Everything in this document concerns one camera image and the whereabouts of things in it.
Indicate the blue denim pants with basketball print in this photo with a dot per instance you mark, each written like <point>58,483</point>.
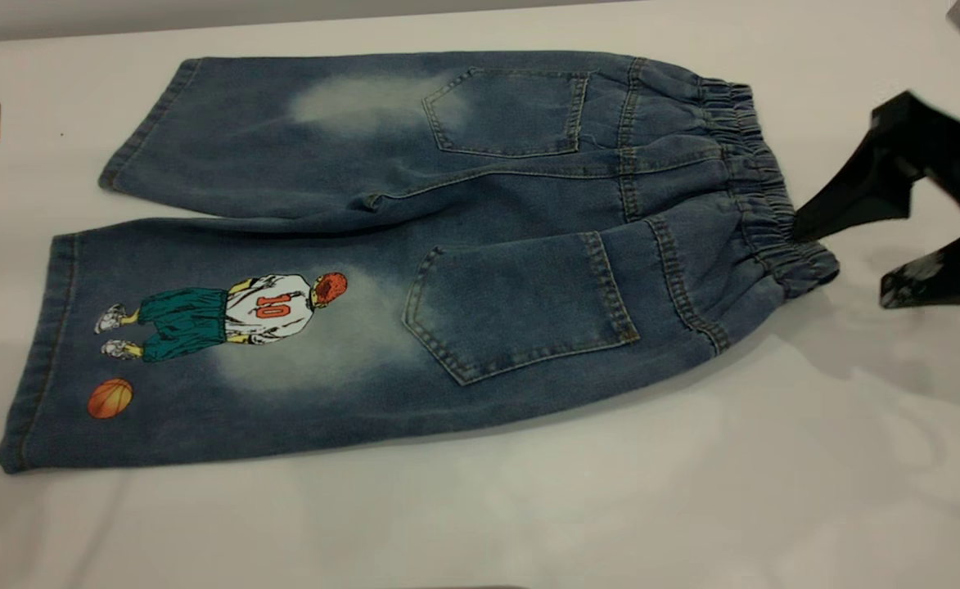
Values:
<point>480,213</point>

